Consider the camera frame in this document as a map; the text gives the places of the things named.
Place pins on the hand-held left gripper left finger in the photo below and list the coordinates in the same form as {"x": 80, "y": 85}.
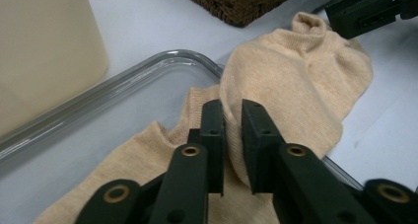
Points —
{"x": 194, "y": 171}

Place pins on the clear plastic lid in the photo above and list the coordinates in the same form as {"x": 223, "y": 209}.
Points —
{"x": 98, "y": 135}

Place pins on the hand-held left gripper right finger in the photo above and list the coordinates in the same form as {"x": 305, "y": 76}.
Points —
{"x": 289, "y": 178}

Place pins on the cream compartment storage box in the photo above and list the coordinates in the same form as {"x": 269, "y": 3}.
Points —
{"x": 49, "y": 53}

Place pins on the beige sock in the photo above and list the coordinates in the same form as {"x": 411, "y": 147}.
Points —
{"x": 131, "y": 171}
{"x": 289, "y": 79}

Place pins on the brown wicker basket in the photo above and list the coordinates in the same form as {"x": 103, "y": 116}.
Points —
{"x": 243, "y": 3}

